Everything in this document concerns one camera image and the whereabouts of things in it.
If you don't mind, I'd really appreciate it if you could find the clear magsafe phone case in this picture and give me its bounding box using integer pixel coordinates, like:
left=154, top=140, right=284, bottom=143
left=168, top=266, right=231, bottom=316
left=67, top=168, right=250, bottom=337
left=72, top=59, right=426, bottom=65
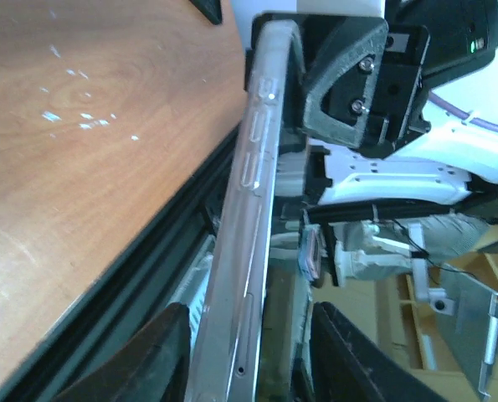
left=185, top=19, right=305, bottom=401

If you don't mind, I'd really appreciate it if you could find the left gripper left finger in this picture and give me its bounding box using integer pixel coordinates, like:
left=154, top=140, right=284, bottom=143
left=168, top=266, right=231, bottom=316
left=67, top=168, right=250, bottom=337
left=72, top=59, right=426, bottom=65
left=55, top=302, right=190, bottom=401

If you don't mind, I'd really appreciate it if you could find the light blue cable duct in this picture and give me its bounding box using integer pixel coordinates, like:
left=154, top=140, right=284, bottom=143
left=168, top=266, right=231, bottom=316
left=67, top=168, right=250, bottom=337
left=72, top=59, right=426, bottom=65
left=169, top=235, right=215, bottom=335

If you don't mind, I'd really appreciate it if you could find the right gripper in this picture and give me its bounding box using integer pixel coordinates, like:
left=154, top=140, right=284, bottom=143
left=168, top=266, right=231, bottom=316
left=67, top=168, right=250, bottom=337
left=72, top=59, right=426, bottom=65
left=301, top=17, right=429, bottom=159

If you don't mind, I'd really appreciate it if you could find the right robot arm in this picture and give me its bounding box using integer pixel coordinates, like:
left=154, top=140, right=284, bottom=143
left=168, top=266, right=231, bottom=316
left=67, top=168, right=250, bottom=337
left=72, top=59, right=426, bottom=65
left=252, top=1, right=498, bottom=206

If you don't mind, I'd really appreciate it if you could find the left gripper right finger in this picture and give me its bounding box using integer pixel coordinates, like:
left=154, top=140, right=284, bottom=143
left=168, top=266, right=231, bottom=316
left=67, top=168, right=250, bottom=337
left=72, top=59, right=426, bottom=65
left=310, top=301, right=444, bottom=402

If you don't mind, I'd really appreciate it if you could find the far right black phone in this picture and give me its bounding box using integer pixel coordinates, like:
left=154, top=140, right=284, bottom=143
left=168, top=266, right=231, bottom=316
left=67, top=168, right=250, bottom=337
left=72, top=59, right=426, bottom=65
left=190, top=0, right=223, bottom=25

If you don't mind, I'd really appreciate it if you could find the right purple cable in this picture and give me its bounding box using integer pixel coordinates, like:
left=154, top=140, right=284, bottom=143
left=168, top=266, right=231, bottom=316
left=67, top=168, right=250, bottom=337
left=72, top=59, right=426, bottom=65
left=428, top=90, right=498, bottom=139

